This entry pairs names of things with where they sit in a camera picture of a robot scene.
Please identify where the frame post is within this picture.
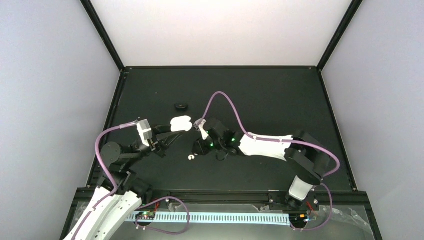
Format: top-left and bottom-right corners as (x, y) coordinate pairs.
(316, 0), (363, 72)
(80, 0), (125, 72)

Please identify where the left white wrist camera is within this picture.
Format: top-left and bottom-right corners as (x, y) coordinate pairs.
(136, 119), (153, 147)

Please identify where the left back frame post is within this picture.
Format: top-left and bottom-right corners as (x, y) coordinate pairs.
(80, 0), (125, 72)

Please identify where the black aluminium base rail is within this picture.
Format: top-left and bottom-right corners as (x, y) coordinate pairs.
(70, 187), (373, 213)

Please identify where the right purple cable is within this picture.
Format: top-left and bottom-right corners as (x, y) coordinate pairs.
(198, 91), (341, 232)

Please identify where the black earbud charging case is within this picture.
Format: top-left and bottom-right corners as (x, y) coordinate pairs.
(174, 103), (189, 112)

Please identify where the white oval case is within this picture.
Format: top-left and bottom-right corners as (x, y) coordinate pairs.
(170, 115), (193, 132)

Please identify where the light blue slotted cable duct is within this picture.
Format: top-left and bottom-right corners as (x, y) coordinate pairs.
(124, 211), (291, 226)

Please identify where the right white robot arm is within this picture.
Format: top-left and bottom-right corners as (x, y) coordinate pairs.
(192, 118), (330, 210)

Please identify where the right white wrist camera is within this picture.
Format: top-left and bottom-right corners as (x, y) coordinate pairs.
(193, 118), (209, 141)

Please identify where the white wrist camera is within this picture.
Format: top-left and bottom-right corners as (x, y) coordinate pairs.
(193, 118), (209, 141)
(136, 119), (153, 147)

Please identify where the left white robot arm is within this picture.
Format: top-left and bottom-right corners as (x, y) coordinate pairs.
(65, 119), (193, 240)

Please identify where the right back frame post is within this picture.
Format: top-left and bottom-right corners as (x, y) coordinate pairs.
(316, 0), (363, 72)

